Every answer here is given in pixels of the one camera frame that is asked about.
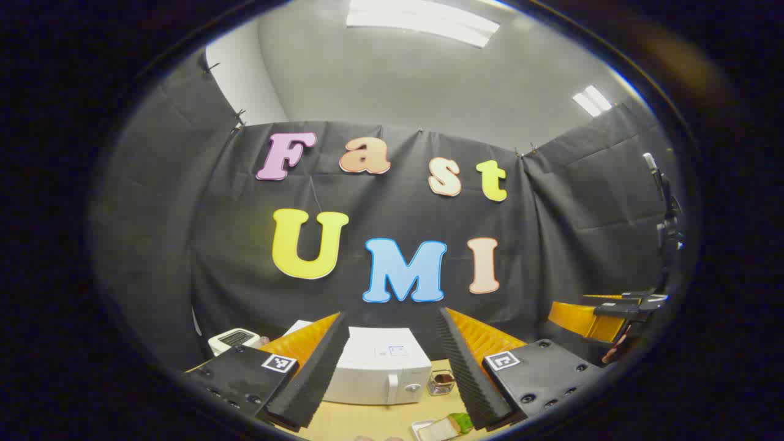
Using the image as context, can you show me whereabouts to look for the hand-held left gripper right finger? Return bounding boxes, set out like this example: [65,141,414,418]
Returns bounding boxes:
[436,307,604,431]

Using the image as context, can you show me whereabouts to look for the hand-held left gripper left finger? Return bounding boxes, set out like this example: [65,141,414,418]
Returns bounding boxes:
[184,311,350,432]

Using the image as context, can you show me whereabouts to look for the lettuce sandwich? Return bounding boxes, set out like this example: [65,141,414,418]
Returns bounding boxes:
[418,412,473,441]

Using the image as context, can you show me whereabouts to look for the white microwave oven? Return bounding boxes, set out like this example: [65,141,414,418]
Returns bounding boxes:
[285,320,432,406]

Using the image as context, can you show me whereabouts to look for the metal utensil holder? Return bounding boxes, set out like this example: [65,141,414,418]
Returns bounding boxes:
[427,369,456,397]

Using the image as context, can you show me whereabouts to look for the black tripod stand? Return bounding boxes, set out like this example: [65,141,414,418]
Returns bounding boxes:
[642,152,685,295]

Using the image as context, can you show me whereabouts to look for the white toaster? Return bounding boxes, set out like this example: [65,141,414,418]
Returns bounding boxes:
[208,328,263,357]

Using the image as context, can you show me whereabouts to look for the black backdrop cloth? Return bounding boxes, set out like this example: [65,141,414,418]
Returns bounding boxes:
[89,49,687,374]

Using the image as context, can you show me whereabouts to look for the small ceiling light panel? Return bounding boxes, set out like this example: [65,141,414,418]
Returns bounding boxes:
[573,85,613,117]

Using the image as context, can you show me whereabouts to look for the large ceiling light panel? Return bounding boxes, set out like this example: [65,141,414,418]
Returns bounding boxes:
[346,0,500,48]

